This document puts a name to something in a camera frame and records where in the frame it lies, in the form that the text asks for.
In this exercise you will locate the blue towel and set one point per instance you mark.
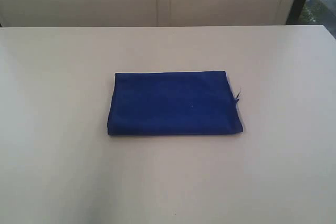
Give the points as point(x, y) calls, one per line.
point(173, 103)

